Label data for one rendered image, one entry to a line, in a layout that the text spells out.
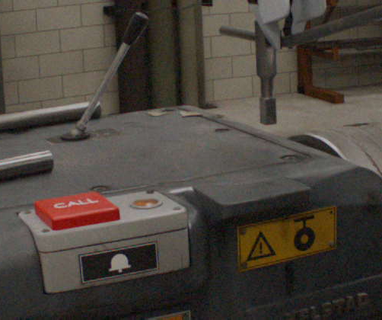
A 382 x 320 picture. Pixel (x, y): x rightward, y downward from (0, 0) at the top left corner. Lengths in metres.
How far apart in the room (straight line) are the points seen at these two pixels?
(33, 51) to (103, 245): 7.04
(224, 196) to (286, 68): 7.87
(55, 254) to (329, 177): 0.29
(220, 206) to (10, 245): 0.19
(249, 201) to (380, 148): 0.35
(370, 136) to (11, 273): 0.56
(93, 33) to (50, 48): 0.40
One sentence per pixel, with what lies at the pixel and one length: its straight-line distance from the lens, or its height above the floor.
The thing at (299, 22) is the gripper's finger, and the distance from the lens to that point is 0.95.
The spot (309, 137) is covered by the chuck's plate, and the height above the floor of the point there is 1.23.
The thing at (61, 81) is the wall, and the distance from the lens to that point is 7.87.
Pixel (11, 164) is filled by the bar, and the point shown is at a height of 1.27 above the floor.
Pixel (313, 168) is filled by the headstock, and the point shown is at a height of 1.26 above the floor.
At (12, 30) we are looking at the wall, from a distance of 7.72.
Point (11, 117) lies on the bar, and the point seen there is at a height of 1.27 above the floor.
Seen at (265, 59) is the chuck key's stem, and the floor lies 1.35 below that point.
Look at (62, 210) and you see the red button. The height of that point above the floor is 1.27.
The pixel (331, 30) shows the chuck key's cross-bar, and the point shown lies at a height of 1.39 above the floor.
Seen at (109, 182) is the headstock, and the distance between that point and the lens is 0.88.
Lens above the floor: 1.48
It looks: 14 degrees down
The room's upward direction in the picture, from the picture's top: 3 degrees counter-clockwise
